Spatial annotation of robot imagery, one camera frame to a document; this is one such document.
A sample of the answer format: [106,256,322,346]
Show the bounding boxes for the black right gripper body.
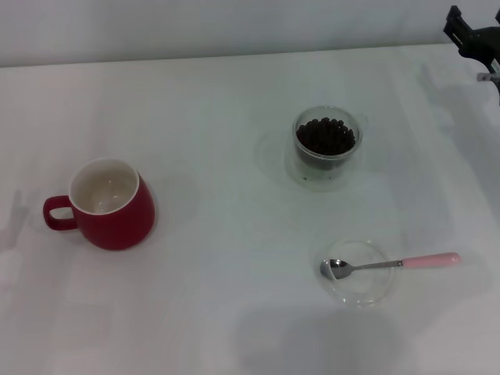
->
[468,25,500,70]

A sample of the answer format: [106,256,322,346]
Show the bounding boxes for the pink handled metal spoon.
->
[320,252,461,281]

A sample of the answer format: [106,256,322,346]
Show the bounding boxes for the red ceramic mug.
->
[42,157,156,252]

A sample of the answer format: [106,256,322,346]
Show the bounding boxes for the clear glass cup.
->
[284,105,370,192]

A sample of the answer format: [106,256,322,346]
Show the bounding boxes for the dark coffee beans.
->
[295,116,356,173]

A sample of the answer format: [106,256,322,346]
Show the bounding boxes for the clear glass saucer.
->
[316,238,394,309]

